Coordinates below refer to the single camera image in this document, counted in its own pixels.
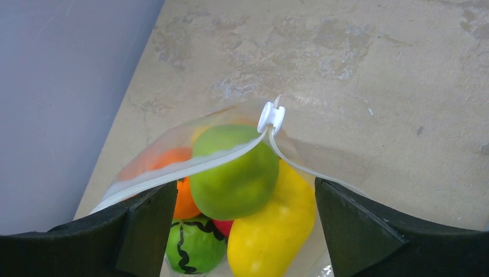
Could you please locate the green fruit with black stripe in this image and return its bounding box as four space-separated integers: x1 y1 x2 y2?
165 215 227 275

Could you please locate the elongated yellow mango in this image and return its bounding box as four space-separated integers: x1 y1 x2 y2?
227 160 317 276

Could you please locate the clear polka dot zip bag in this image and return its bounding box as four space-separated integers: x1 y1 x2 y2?
89 95 367 277

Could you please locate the red apple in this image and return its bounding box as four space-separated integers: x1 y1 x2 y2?
212 219 234 238

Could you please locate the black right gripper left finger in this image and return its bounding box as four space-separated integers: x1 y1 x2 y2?
1 182 177 276

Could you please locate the green pear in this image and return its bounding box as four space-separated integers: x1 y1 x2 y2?
189 124 279 220

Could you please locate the orange fruit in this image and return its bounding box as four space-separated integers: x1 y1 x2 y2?
150 147 201 220

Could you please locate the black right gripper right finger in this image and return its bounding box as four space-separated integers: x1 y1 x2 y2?
315 178 488 276

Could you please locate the round yellow lemon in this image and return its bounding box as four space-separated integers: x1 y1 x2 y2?
190 125 211 146

